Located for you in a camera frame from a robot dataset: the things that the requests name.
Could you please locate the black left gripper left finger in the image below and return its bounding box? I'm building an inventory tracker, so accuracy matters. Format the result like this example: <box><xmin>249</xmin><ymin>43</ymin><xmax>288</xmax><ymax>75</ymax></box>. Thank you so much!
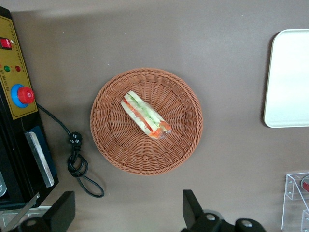
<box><xmin>20</xmin><ymin>190</ymin><xmax>76</xmax><ymax>232</ymax></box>

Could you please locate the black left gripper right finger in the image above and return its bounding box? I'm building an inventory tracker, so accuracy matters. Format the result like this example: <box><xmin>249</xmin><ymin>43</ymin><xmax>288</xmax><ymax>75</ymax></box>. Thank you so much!
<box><xmin>181</xmin><ymin>189</ymin><xmax>265</xmax><ymax>232</ymax></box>

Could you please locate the brown round wicker basket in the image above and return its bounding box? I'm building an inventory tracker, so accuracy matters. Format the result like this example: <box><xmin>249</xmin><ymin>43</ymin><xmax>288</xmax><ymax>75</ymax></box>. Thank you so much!
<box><xmin>90</xmin><ymin>67</ymin><xmax>203</xmax><ymax>175</ymax></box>

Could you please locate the plastic-wrapped sandwich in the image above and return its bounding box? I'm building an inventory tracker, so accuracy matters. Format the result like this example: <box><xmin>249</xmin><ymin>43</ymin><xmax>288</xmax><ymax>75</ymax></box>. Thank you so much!
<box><xmin>120</xmin><ymin>90</ymin><xmax>172</xmax><ymax>141</ymax></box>

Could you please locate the cream plastic tray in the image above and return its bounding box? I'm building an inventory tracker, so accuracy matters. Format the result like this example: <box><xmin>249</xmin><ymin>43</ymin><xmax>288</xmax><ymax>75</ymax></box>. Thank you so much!
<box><xmin>263</xmin><ymin>29</ymin><xmax>309</xmax><ymax>128</ymax></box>

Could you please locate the clear plastic box metal strip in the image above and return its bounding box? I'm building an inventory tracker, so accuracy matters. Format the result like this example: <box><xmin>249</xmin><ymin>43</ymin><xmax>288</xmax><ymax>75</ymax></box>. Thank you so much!
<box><xmin>0</xmin><ymin>192</ymin><xmax>53</xmax><ymax>232</ymax></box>

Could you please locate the black sealing machine yellow panel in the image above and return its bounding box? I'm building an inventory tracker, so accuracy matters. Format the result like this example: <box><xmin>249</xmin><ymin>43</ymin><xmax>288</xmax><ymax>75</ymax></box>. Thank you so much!
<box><xmin>0</xmin><ymin>6</ymin><xmax>59</xmax><ymax>211</ymax></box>

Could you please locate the clear acrylic stepped stand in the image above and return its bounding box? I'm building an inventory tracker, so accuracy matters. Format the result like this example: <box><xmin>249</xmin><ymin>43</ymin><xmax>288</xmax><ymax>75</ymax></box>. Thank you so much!
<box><xmin>281</xmin><ymin>171</ymin><xmax>309</xmax><ymax>232</ymax></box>

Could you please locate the red lidded small jar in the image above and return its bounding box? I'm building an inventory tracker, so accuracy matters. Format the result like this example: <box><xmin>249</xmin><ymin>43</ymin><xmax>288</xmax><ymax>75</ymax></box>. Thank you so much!
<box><xmin>300</xmin><ymin>175</ymin><xmax>309</xmax><ymax>192</ymax></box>

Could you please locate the black power cable with plug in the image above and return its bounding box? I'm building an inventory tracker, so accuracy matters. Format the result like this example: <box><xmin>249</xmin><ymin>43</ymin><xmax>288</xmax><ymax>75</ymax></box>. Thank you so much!
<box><xmin>36</xmin><ymin>102</ymin><xmax>105</xmax><ymax>198</ymax></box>

